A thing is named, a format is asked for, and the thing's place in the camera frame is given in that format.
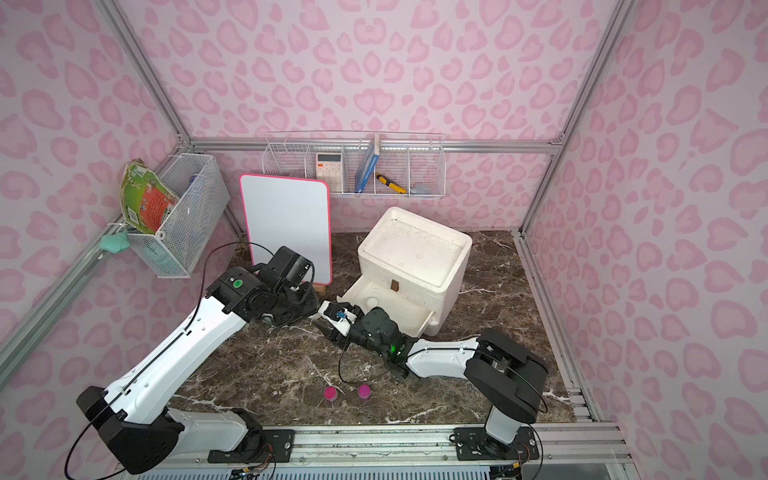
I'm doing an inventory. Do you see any magenta paint can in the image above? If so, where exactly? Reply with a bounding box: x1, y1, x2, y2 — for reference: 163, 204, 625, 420
357, 384, 372, 401
324, 386, 338, 403

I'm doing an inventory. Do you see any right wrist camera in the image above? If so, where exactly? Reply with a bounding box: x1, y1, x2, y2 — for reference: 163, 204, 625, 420
318, 301, 356, 324

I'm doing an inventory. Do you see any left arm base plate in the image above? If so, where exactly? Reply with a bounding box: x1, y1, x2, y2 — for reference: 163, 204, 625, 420
207, 429, 296, 465

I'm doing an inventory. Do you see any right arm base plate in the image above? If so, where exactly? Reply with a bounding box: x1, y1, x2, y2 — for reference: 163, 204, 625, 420
448, 426, 540, 463

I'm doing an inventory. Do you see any magenta paint can left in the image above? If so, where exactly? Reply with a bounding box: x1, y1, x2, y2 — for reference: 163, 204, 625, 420
324, 386, 338, 403

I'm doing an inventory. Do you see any yellow utility knife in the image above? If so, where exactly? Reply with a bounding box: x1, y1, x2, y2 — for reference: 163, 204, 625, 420
376, 173, 408, 195

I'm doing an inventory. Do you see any green wall hook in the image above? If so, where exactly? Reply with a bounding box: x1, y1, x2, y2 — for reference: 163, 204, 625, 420
99, 231, 130, 255

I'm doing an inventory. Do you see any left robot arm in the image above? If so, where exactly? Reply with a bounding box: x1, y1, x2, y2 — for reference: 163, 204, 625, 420
76, 246, 319, 475

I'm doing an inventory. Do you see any white wire wall basket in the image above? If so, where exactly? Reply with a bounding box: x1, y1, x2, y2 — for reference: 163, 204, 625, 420
261, 130, 446, 198

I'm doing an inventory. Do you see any white mesh side basket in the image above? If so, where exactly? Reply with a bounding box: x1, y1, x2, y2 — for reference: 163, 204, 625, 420
128, 153, 230, 279

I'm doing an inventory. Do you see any green red snack bag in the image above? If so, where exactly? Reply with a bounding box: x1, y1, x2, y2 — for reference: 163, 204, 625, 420
120, 158, 179, 234

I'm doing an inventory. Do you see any magenta paint can right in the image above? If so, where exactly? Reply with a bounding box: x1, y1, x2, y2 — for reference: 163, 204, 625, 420
357, 384, 372, 401

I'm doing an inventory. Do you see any blue book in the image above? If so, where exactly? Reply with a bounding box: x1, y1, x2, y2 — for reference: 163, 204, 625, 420
354, 133, 380, 193

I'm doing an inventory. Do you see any pink-framed whiteboard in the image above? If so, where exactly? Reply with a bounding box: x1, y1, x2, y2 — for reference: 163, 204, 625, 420
240, 174, 332, 285

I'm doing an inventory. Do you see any white calculator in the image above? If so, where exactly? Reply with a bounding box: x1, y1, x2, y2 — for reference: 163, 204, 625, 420
315, 152, 344, 193

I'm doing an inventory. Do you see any white three-drawer cabinet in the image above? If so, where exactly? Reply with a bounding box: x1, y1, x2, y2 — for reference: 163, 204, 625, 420
358, 207, 472, 310

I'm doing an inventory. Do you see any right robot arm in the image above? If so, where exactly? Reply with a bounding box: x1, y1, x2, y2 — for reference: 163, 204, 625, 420
311, 301, 549, 445

